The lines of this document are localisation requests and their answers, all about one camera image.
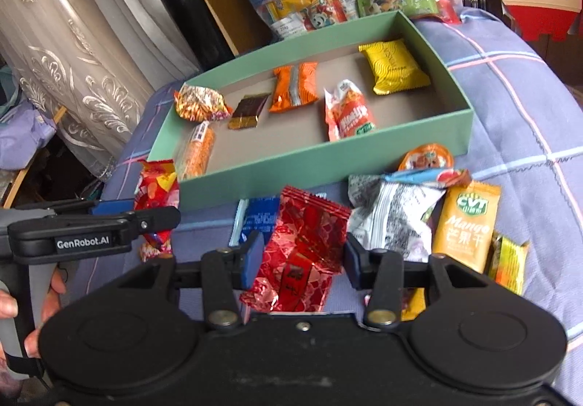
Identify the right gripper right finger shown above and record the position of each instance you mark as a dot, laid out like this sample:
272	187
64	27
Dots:
387	276

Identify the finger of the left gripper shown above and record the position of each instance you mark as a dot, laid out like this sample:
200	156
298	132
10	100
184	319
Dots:
59	238
76	207

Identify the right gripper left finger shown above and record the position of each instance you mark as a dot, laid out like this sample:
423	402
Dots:
219	275

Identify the grey white crinkled packet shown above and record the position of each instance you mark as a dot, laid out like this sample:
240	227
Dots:
392	215

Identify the blue white wafer packet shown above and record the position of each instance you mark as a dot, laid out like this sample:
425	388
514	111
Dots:
258	214

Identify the red rainbow skittles bag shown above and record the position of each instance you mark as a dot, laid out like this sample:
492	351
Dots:
157	187

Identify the red foil patterned packet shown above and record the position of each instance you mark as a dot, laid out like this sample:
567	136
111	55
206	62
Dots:
302	257

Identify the orange mango snack packet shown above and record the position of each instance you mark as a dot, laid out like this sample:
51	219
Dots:
466	223

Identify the pink blue vitamin packet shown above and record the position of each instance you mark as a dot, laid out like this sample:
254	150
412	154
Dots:
438	178

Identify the yellow green small packet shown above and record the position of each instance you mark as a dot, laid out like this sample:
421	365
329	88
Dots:
507	262

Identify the maroon gold candy packet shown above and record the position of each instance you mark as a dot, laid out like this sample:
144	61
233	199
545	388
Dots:
247	113

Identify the yellow gold snack packet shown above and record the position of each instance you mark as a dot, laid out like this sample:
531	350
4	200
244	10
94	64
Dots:
393	67

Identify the person left hand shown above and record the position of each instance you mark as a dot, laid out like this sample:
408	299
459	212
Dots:
34	289

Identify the orange cracker stick packet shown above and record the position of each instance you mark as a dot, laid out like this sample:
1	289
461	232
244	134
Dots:
194	153

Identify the orange round jelly cup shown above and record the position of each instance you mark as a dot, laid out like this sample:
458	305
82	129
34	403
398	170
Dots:
427	156

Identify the orange patterned crinkled snack bag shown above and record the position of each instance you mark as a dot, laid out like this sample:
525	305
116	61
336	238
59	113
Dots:
198	104

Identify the red orange sausage packet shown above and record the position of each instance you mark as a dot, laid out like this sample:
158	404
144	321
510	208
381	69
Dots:
346	112

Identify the green cardboard box tray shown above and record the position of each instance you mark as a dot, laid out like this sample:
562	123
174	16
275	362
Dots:
293	148

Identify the white lace curtain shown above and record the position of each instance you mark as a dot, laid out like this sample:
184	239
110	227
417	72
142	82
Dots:
99	61

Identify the blue plaid cushion cover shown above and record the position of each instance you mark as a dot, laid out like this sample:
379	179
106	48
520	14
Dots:
526	138

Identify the orange silver snack packet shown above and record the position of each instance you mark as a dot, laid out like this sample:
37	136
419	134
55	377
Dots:
296	86

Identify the black cylinder flask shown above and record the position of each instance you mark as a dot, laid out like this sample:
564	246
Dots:
200	30

